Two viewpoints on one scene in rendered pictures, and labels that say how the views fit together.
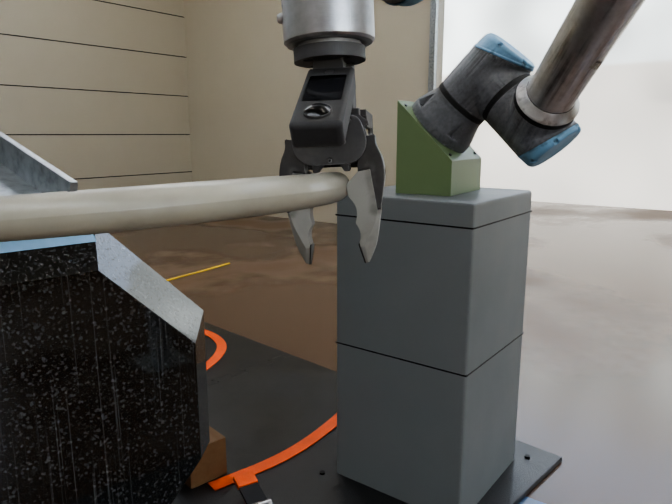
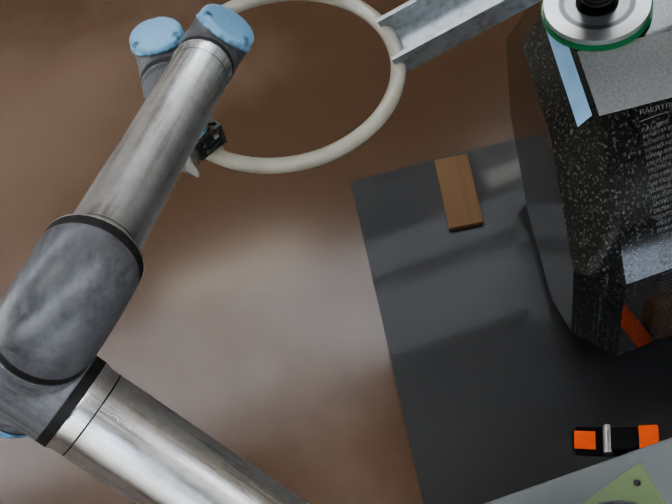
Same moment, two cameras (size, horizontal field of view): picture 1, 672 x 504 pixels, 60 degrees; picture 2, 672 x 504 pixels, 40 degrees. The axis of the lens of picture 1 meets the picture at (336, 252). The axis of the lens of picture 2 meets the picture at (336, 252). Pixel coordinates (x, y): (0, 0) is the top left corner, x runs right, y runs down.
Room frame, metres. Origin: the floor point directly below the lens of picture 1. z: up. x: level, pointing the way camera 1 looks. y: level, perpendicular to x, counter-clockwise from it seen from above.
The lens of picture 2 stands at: (1.67, -0.56, 2.27)
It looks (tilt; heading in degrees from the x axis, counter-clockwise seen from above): 57 degrees down; 144
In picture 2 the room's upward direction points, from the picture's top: 21 degrees counter-clockwise
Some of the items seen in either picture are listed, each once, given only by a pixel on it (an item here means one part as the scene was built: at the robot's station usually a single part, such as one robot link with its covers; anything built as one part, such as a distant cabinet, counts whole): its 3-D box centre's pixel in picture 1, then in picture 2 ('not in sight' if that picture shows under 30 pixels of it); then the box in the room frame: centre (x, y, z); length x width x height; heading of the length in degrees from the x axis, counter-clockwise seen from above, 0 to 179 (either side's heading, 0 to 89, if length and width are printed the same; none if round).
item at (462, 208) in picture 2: not in sight; (458, 191); (0.67, 0.65, 0.02); 0.25 x 0.10 x 0.01; 133
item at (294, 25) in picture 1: (325, 26); not in sight; (0.61, 0.01, 1.11); 0.10 x 0.09 x 0.05; 81
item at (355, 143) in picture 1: (333, 112); (191, 123); (0.61, 0.00, 1.03); 0.09 x 0.08 x 0.12; 170
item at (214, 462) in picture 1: (183, 443); not in sight; (1.64, 0.47, 0.07); 0.30 x 0.12 x 0.12; 43
